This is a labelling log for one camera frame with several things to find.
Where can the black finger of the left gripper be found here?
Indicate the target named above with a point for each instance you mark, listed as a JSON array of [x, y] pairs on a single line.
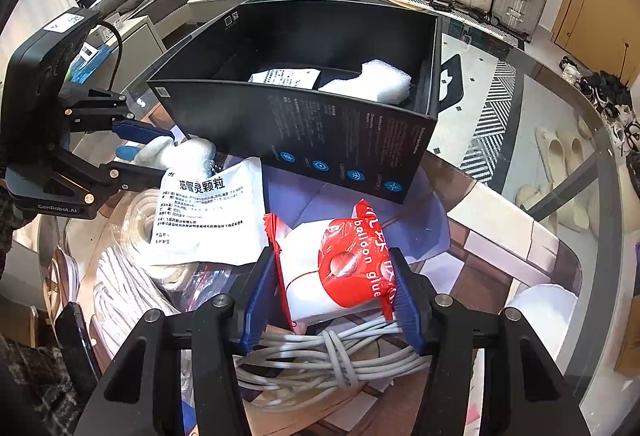
[[125, 175]]

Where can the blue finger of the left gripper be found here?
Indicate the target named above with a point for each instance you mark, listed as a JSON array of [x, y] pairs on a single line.
[[135, 128]]

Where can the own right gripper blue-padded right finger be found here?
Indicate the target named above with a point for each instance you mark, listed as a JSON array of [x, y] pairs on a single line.
[[524, 391]]

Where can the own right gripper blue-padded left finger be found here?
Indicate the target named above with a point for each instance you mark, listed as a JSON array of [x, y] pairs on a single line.
[[140, 391]]

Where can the white medicine sachet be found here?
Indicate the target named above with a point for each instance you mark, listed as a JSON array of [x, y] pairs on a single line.
[[215, 220]]

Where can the red white balloon glue packet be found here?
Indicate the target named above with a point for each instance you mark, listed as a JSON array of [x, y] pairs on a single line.
[[330, 267]]

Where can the white foam block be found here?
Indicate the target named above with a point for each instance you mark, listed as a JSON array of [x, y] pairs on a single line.
[[378, 82]]

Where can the plaid sleeve forearm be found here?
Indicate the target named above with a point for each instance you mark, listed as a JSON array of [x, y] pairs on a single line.
[[44, 390]]

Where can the small grey side cabinet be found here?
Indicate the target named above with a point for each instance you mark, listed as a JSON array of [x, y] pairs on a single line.
[[142, 46]]

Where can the anime printed desk mat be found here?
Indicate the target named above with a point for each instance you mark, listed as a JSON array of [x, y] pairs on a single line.
[[101, 278]]

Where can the black cardboard box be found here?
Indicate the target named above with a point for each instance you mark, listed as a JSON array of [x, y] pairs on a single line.
[[252, 82]]

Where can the beige slippers pair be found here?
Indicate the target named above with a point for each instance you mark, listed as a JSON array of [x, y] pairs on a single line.
[[551, 156]]

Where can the pile of shoes on floor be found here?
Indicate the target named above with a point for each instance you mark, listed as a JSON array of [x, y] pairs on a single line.
[[611, 99]]

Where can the wooden door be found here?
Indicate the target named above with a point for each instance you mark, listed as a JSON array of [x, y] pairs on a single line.
[[603, 35]]

